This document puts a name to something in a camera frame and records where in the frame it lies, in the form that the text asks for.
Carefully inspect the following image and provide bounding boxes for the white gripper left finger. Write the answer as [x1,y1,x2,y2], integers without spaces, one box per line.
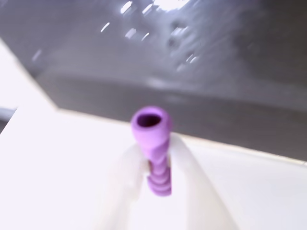
[90,143,149,230]

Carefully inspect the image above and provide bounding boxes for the dark grey table mat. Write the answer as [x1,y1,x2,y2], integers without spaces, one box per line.
[0,0,307,168]

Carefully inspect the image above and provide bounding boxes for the purple ribbed pen grip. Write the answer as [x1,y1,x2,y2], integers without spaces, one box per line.
[130,106,174,197]

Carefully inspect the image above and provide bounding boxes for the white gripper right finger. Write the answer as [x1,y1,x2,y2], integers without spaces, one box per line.
[168,134,237,230]

